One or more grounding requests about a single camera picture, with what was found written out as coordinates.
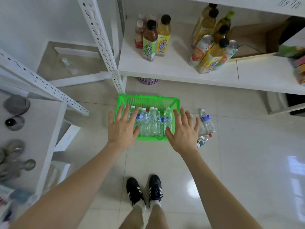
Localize metal lid black knob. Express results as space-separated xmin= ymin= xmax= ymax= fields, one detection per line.
xmin=5 ymin=115 xmax=26 ymax=131

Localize green cap drink bottle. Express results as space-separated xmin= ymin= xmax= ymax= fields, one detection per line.
xmin=213 ymin=10 xmax=235 ymax=34

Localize white rack with perforated beam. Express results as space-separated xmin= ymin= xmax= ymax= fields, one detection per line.
xmin=0 ymin=47 xmax=90 ymax=197

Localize grey metal bowl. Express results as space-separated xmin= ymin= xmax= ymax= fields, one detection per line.
xmin=3 ymin=95 xmax=31 ymax=116

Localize black left sneaker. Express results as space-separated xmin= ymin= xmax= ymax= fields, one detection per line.
xmin=126 ymin=177 xmax=146 ymax=214

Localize green white drink can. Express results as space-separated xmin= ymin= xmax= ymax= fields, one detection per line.
xmin=215 ymin=40 xmax=239 ymax=71

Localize red juice bottle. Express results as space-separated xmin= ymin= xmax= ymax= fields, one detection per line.
xmin=134 ymin=20 xmax=145 ymax=49

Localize cluster of clear water bottles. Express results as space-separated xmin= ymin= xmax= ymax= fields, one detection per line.
xmin=127 ymin=105 xmax=173 ymax=138

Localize brown cardboard box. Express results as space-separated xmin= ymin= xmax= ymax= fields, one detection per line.
xmin=227 ymin=16 xmax=297 ymax=62

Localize person's right hand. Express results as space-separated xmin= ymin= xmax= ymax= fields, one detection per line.
xmin=165 ymin=107 xmax=200 ymax=154

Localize yellow tea bottle black cap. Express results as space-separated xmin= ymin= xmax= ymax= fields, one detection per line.
xmin=156 ymin=14 xmax=172 ymax=57

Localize green snack package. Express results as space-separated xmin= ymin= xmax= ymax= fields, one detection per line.
xmin=274 ymin=45 xmax=305 ymax=59

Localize person's leg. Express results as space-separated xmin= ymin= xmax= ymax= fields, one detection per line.
xmin=118 ymin=205 xmax=146 ymax=229
xmin=145 ymin=203 xmax=170 ymax=229

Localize person's right leg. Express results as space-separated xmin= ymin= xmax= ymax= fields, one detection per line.
xmin=145 ymin=203 xmax=170 ymax=229

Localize red cap water bottle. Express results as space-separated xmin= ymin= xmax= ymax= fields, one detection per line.
xmin=196 ymin=133 xmax=213 ymax=149

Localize black cable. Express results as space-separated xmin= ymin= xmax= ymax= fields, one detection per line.
xmin=235 ymin=44 xmax=259 ymax=54

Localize tall yellow drink bottle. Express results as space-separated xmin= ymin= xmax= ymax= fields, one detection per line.
xmin=191 ymin=3 xmax=219 ymax=48

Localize brown tea bottle green label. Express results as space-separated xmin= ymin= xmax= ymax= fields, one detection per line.
xmin=142 ymin=19 xmax=159 ymax=62

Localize person's left leg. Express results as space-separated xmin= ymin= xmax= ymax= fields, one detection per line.
xmin=118 ymin=205 xmax=146 ymax=229

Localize person's left forearm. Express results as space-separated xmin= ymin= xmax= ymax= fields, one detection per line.
xmin=9 ymin=142 xmax=129 ymax=229

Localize dark brown drink bottle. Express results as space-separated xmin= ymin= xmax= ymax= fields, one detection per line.
xmin=212 ymin=25 xmax=230 ymax=45

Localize green plastic shopping basket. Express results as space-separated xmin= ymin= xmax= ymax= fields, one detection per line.
xmin=114 ymin=94 xmax=181 ymax=141

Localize low white shelf rack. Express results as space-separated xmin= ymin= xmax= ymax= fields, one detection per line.
xmin=36 ymin=40 xmax=113 ymax=88

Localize pile of metal ladles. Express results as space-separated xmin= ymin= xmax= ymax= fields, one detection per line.
xmin=0 ymin=139 xmax=37 ymax=183

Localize blue label water bottle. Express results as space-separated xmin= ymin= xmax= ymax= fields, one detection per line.
xmin=200 ymin=109 xmax=216 ymax=134

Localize black right sneaker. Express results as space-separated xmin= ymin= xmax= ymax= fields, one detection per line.
xmin=149 ymin=174 xmax=164 ymax=208

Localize orange white drink can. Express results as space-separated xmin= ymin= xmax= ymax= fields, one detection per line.
xmin=189 ymin=34 xmax=214 ymax=67

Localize person's right forearm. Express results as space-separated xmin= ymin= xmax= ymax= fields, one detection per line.
xmin=176 ymin=149 xmax=264 ymax=229

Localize purple plastic basket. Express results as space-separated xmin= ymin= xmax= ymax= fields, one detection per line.
xmin=139 ymin=77 xmax=159 ymax=86

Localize yellow label tea bottle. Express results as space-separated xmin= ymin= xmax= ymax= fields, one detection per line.
xmin=197 ymin=38 xmax=230 ymax=74

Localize person's left hand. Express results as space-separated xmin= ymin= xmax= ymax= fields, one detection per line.
xmin=108 ymin=105 xmax=141 ymax=151

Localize black sneaker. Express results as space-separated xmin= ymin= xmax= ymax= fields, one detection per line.
xmin=126 ymin=177 xmax=146 ymax=214
xmin=149 ymin=174 xmax=164 ymax=208

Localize small clear glass bottle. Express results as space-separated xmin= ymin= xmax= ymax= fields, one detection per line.
xmin=62 ymin=58 xmax=78 ymax=75

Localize tall white metal shelf rack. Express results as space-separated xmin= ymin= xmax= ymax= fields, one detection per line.
xmin=76 ymin=0 xmax=305 ymax=116

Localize colourful snack boxes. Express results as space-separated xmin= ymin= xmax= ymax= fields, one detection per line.
xmin=293 ymin=58 xmax=305 ymax=86

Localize blurred paper packets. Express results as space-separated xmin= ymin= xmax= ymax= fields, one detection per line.
xmin=0 ymin=184 xmax=37 ymax=226

